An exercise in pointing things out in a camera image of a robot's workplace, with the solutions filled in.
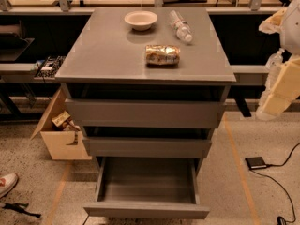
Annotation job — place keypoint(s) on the cardboard box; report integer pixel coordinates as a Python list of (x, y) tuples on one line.
[(62, 143)]

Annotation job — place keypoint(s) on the white paper bowl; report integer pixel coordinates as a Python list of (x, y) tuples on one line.
[(141, 20)]

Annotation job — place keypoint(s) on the crushed gold snack bag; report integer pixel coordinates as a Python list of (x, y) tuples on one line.
[(162, 55)]

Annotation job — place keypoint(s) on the clear plastic water bottle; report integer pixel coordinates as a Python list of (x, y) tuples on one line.
[(180, 27)]

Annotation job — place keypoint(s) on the grey top drawer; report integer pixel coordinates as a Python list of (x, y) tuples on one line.
[(145, 114)]

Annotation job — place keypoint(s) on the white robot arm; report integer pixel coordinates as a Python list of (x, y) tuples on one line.
[(286, 22)]

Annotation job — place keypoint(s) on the grey drawer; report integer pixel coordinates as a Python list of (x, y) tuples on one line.
[(146, 187), (146, 142), (145, 114)]

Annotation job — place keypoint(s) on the grey middle drawer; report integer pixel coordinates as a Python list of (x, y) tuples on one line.
[(146, 142)]

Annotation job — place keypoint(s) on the grey bottom drawer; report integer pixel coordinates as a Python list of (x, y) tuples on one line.
[(146, 187)]

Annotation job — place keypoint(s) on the black object on floor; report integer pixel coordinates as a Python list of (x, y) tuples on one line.
[(19, 207)]

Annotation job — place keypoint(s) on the black foot pedal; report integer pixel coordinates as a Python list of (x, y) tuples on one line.
[(255, 163)]

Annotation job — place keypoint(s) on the grey drawer cabinet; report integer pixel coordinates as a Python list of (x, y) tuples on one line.
[(107, 61)]

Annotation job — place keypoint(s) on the white sneaker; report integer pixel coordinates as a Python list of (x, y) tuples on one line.
[(7, 183)]

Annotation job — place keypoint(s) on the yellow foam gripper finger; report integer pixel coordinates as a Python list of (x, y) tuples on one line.
[(281, 89)]

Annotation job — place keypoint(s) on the snack bag in box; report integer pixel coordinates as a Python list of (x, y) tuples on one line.
[(61, 119)]

